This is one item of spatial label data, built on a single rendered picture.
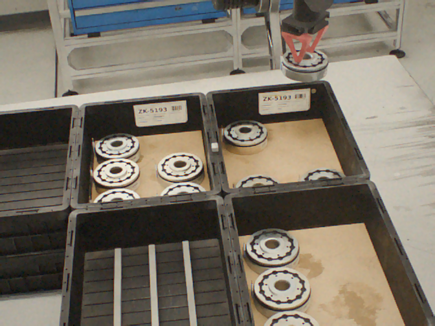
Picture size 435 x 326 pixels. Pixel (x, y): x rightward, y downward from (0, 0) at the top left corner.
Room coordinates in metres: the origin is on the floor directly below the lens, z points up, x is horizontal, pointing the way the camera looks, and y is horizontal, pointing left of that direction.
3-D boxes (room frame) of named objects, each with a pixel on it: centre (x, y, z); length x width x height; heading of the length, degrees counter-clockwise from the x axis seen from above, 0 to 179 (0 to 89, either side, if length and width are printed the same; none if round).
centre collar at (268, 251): (1.06, -0.10, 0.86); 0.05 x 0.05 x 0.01
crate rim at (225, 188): (1.36, -0.14, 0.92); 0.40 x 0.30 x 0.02; 4
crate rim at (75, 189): (1.34, 0.15, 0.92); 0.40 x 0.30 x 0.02; 4
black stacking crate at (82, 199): (1.34, 0.15, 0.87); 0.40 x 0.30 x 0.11; 4
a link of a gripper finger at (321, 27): (1.49, -0.22, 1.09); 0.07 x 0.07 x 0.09; 51
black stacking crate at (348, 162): (1.36, -0.14, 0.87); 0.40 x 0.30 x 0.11; 4
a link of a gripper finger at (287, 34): (1.47, -0.20, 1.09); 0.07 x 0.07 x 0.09; 51
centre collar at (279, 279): (0.95, -0.10, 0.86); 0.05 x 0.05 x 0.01
